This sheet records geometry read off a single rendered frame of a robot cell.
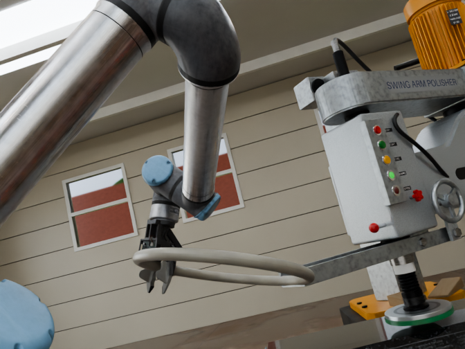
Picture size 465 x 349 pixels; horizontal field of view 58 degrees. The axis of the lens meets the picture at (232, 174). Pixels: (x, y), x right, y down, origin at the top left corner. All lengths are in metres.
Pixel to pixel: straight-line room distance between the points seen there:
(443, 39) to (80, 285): 7.78
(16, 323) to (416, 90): 1.45
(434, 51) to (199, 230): 6.30
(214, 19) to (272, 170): 6.96
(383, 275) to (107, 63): 1.96
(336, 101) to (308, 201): 6.11
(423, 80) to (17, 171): 1.43
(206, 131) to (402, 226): 0.78
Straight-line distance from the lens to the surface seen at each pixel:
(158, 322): 8.23
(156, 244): 1.25
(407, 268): 1.54
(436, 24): 2.12
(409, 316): 1.50
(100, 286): 8.59
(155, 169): 1.19
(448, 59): 2.04
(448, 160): 1.71
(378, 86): 1.56
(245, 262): 0.93
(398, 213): 1.44
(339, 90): 1.50
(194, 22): 0.72
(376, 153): 1.41
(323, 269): 1.27
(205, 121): 0.86
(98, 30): 0.74
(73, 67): 0.72
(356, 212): 1.52
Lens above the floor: 1.25
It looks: 9 degrees up
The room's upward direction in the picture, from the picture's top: 14 degrees counter-clockwise
